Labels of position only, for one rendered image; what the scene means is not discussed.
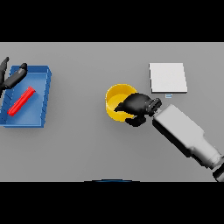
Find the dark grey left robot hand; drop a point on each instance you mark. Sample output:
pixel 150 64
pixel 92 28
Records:
pixel 13 78

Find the yellow bowl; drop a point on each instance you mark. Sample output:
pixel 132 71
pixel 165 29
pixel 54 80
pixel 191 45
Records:
pixel 116 100

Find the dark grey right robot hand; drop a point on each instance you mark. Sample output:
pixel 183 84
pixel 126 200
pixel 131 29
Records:
pixel 138 104

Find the red beaker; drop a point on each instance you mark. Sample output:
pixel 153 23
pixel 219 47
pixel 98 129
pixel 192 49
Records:
pixel 21 101

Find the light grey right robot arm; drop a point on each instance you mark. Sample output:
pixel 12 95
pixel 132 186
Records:
pixel 183 132

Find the pale square measuring scale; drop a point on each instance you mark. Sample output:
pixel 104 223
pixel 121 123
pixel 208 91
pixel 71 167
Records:
pixel 168 77

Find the blue tray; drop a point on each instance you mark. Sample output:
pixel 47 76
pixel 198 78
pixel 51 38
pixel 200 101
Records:
pixel 29 110

